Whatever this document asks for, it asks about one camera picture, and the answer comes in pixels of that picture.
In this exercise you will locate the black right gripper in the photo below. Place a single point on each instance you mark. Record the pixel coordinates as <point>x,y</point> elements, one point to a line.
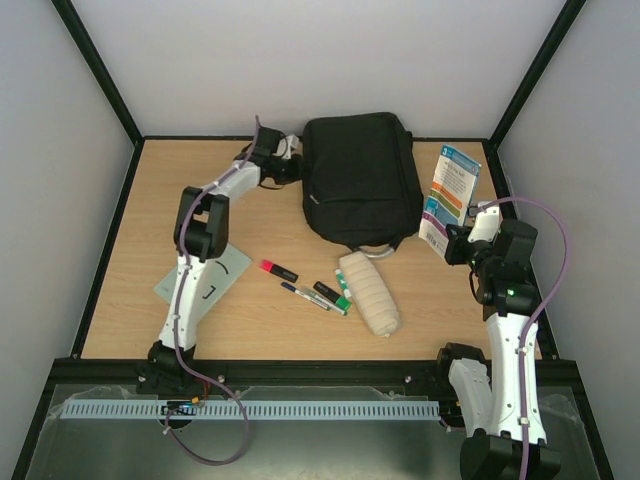
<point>455,245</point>

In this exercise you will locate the black student bag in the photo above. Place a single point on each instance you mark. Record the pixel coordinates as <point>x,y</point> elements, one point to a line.
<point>360,185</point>

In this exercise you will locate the beige fabric pencil case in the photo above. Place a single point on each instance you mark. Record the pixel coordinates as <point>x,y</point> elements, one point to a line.
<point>370,294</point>

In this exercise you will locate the children's reader book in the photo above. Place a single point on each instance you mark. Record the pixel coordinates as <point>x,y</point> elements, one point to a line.
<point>451,191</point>

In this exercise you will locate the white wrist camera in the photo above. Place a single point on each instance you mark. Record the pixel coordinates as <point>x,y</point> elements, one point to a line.
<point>486,223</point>
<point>274,143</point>

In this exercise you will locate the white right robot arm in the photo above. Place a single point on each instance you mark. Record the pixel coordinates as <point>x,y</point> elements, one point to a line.
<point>505,436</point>

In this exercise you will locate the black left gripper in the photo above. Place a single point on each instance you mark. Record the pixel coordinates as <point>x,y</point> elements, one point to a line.
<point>298,170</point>

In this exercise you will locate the light blue cable duct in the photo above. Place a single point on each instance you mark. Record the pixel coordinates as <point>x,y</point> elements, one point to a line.
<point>255,410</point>

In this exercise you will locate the red highlighter marker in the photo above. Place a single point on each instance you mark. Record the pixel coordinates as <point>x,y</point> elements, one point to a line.
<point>279,271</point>

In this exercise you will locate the grey booklet with G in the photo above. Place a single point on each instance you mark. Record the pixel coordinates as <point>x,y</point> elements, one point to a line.
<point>227,269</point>

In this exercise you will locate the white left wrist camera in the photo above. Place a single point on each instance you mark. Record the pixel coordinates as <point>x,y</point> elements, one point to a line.
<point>274,143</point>

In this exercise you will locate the blue capped pen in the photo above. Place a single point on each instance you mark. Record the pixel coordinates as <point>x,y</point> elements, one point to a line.
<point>293,289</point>

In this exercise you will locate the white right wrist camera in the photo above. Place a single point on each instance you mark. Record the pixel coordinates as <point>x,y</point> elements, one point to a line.
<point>486,223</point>

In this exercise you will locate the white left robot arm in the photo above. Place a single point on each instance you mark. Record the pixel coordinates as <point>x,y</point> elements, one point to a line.
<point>201,236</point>

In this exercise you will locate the white green glue stick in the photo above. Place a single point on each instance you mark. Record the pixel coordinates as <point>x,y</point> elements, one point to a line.
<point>343,284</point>

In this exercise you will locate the green capped thin pen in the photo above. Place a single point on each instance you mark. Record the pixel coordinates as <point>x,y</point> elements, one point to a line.
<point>326,303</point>

